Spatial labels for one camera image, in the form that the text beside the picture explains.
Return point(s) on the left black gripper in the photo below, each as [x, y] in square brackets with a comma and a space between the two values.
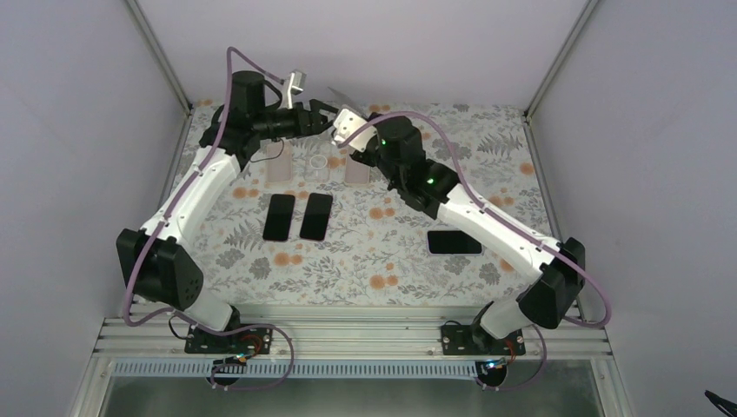
[314, 125]

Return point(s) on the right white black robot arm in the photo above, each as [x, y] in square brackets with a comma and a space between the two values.
[551, 269]

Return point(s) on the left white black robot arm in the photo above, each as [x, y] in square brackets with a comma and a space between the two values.
[156, 259]

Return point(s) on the phone in grey case bottom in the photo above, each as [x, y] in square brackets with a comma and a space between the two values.
[452, 242]

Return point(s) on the floral table mat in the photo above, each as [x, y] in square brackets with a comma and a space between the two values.
[375, 251]

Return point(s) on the black object bottom corner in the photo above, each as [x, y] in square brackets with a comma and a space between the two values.
[727, 407]

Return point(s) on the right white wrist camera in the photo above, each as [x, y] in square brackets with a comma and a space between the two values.
[347, 122]

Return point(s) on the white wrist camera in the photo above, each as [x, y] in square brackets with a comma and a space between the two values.
[291, 87]
[347, 122]

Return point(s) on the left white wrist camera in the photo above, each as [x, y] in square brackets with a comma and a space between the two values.
[291, 87]

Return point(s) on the left aluminium corner post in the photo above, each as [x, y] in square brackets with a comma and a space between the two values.
[155, 48]

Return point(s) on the aluminium corner post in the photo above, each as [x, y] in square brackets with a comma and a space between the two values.
[561, 56]
[155, 48]

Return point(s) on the right aluminium corner post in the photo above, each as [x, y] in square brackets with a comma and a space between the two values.
[561, 56]

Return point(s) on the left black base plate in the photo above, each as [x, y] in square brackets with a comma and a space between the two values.
[254, 341]

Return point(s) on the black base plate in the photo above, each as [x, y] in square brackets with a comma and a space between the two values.
[467, 340]
[254, 341]

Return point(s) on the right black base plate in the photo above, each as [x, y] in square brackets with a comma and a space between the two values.
[467, 340]

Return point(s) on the slotted grey cable duct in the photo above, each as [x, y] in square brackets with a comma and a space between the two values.
[273, 369]

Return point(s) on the aluminium rail frame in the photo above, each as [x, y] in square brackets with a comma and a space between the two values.
[569, 371]

